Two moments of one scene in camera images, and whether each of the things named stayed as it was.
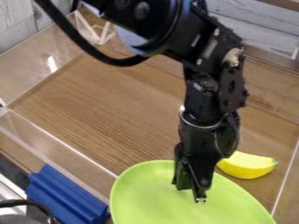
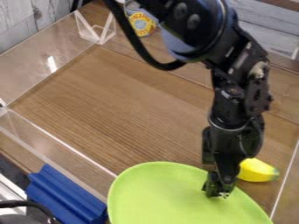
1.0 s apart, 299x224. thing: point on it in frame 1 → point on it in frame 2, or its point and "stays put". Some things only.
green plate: [144, 199] stays put
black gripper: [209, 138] → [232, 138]
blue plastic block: [69, 203] stays put
